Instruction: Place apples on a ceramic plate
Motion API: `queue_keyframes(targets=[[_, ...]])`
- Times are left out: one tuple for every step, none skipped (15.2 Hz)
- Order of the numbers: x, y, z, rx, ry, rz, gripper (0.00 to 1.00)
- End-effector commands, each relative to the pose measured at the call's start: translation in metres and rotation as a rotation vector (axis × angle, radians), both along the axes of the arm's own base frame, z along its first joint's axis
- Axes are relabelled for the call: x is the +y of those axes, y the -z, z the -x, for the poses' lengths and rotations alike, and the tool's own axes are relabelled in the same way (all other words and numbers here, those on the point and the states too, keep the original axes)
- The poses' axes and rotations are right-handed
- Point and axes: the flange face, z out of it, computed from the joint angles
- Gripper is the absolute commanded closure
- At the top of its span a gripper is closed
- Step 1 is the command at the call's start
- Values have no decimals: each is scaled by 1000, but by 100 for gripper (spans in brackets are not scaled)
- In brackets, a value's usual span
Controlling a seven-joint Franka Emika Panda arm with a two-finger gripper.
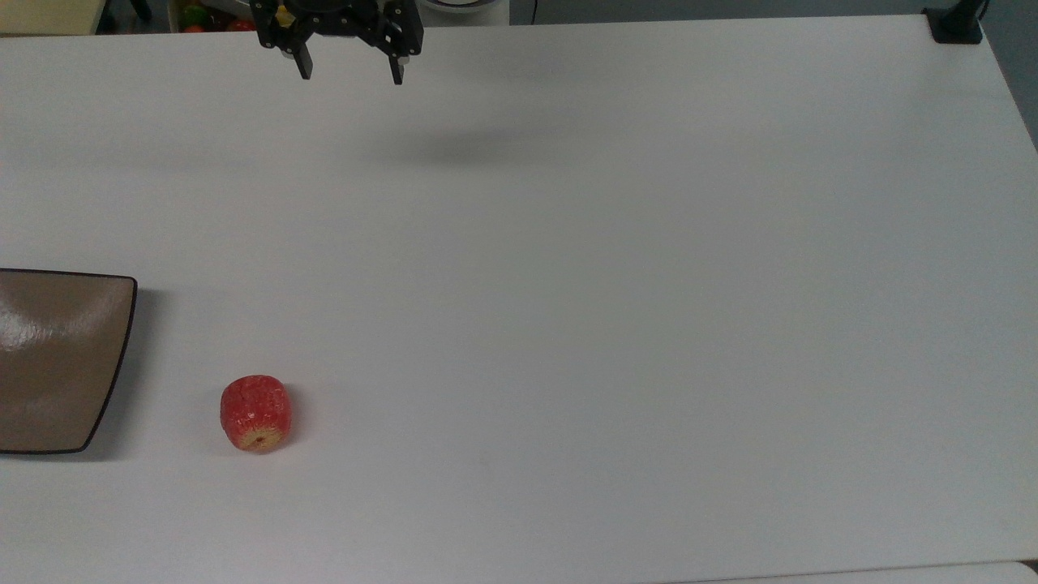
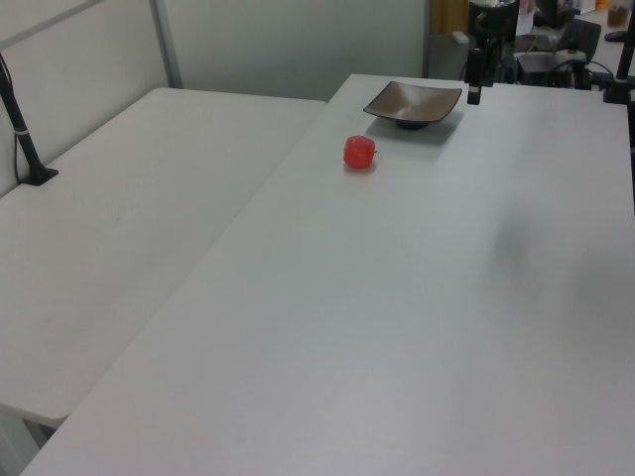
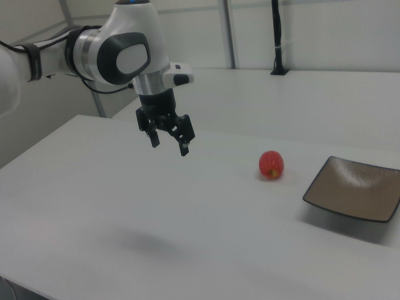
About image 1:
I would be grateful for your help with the colourful fruit pile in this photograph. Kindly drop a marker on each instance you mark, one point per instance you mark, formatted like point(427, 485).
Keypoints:
point(215, 20)

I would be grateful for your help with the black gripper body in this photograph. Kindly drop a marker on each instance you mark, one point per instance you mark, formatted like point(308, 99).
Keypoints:
point(336, 20)

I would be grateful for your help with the white round bowl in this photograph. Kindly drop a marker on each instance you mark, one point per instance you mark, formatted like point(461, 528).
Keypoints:
point(458, 5)

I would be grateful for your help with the square brown ceramic plate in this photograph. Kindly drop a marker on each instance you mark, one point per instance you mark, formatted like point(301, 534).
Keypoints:
point(57, 361)

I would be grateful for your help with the beige side table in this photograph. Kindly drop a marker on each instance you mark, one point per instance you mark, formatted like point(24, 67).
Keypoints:
point(49, 15)

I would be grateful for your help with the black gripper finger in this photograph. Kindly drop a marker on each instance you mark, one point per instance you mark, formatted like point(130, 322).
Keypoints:
point(303, 63)
point(396, 71)

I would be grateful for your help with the black table clamp mount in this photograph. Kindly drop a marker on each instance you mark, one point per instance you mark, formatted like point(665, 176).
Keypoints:
point(955, 24)

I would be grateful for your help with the red apple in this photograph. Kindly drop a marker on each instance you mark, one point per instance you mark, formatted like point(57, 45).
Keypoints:
point(255, 414)

